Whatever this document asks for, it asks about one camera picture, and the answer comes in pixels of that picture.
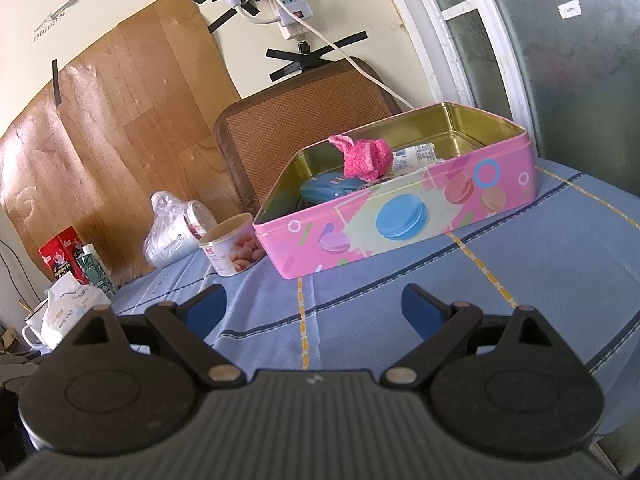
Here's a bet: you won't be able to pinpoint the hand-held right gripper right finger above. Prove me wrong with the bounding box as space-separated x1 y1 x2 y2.
381 283 557 389

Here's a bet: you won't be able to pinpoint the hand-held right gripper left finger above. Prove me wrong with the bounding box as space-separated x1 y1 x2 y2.
60 284 247 390

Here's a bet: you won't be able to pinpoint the pink macaron-print tin box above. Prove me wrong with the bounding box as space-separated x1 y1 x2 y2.
252 101 540 281

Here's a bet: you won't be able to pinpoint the white squeeze tube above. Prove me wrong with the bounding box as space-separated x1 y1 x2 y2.
391 143 444 174

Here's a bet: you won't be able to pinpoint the blue soft pouch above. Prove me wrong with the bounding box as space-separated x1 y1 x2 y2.
299 171 369 206

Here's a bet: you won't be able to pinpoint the pink knitted sock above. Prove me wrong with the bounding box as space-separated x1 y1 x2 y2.
328 135 394 184

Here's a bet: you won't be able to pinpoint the white paper tub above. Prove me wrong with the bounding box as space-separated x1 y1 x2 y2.
198 212 265 278

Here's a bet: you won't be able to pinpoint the plastic-wrapped white cup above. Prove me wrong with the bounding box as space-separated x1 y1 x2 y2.
143 190 217 269

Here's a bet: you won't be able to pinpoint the white red-print tub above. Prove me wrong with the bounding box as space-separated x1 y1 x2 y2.
182 201 217 242

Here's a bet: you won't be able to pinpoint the green and white carton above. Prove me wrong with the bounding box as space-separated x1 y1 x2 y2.
76 243 120 297

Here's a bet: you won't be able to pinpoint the blue checked tablecloth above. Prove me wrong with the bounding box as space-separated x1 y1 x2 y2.
106 157 640 437

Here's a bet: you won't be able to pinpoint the white tissue pack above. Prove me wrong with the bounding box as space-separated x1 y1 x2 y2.
41 276 113 352

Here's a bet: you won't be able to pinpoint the red carton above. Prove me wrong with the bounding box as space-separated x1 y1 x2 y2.
39 226 89 286

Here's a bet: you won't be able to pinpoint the white mug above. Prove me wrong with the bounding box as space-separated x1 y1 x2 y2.
21 300 57 350

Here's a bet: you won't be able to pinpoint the brown woven chair back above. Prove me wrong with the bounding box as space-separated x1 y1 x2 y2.
214 57 404 212

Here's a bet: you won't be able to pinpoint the crossed black tape strips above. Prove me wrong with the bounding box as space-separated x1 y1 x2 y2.
265 31 369 84

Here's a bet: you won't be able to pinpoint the white-framed frosted window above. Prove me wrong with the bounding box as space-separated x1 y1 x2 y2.
372 0 640 202

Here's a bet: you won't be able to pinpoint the white power strip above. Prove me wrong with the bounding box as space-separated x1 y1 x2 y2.
264 0 314 42

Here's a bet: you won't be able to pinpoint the white power cable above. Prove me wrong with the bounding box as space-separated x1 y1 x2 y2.
295 15 417 112

